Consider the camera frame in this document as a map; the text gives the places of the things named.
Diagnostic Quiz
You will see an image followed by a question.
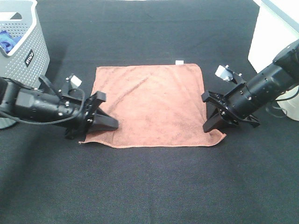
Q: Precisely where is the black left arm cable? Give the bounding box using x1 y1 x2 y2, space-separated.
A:
0 87 86 126

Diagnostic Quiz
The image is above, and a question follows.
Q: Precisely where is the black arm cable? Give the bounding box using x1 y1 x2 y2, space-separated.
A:
265 84 299 118
0 87 86 126

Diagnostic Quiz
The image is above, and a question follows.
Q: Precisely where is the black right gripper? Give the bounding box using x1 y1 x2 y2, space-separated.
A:
201 86 260 133

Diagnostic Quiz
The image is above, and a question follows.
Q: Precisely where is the blue cloth in basket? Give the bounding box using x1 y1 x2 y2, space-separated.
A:
0 30 21 54

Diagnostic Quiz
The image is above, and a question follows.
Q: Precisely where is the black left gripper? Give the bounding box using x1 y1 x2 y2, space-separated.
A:
56 91 119 139

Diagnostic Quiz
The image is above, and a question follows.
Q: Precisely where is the white plastic bin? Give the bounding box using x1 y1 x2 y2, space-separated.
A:
248 0 299 121

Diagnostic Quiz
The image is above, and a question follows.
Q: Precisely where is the grey perforated laundry basket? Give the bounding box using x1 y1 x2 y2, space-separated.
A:
0 0 50 88

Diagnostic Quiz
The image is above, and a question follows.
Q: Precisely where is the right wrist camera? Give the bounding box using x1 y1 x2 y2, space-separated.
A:
215 65 246 84

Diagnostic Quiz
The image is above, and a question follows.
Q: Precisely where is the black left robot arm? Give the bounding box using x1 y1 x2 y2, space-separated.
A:
0 76 119 139

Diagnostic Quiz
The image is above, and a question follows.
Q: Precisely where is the brown microfiber towel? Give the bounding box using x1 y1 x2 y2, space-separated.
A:
85 63 226 148

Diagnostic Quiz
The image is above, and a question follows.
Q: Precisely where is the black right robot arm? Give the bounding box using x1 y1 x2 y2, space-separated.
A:
201 41 299 133

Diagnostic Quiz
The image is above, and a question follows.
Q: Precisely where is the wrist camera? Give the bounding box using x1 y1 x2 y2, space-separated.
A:
215 65 246 84
65 74 82 88

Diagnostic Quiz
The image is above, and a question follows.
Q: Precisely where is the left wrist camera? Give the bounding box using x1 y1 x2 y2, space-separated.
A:
65 74 82 88

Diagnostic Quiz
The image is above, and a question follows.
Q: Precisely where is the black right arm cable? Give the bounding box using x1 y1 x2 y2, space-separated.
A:
265 84 299 118

